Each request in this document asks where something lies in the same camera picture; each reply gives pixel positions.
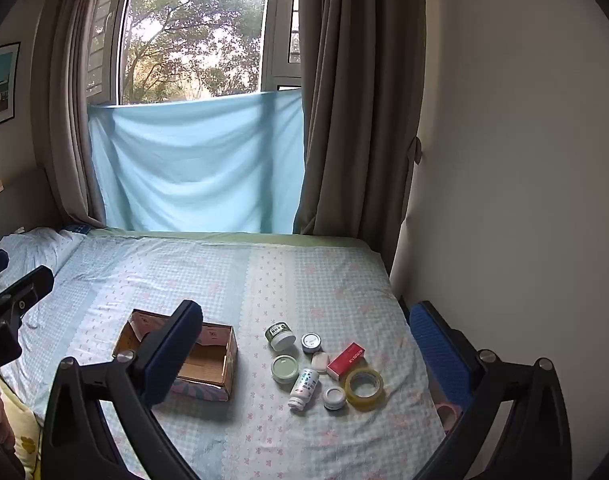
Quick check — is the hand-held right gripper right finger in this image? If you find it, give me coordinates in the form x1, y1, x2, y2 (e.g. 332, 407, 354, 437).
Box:
409, 301, 573, 480

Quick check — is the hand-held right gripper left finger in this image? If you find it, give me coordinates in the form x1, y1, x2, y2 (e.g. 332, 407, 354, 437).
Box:
40, 300, 205, 480

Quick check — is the cardboard box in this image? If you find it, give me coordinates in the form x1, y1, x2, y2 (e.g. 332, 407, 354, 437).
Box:
112, 309, 238, 402

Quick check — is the clear tape roll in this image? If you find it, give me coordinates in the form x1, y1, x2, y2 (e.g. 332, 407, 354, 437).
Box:
345, 367, 385, 407

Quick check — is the red rectangular box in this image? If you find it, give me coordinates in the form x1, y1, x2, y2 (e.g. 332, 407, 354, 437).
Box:
327, 342, 368, 379

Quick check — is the white jar with green label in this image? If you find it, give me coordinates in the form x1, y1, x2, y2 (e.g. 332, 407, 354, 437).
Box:
264, 324, 296, 352

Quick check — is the pale green round lid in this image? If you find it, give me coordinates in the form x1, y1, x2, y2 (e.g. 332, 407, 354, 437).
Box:
270, 354, 300, 385

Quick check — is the white pill bottle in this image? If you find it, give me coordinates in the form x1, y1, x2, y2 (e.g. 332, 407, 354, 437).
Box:
288, 367, 321, 412

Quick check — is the checked pillow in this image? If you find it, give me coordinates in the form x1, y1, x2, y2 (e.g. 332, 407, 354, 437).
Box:
0, 227, 85, 306

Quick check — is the pink object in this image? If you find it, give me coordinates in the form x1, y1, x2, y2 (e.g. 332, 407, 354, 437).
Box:
435, 400, 461, 435

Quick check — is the yellow floral blanket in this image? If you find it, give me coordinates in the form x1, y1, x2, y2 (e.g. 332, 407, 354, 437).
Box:
0, 372, 45, 480

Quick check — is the checked floral bed sheet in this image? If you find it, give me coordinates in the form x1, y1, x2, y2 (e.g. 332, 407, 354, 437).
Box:
0, 230, 448, 480

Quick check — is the green mattress edge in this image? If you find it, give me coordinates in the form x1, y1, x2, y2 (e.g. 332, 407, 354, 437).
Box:
87, 228, 373, 250

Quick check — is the brown curtain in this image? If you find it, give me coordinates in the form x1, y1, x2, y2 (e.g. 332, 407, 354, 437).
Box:
32, 0, 135, 227
292, 0, 426, 281

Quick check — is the light blue hanging cloth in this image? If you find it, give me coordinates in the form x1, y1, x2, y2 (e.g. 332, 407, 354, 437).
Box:
87, 85, 305, 235

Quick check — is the window frame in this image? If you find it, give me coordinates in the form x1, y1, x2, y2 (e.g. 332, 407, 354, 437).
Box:
87, 0, 305, 108

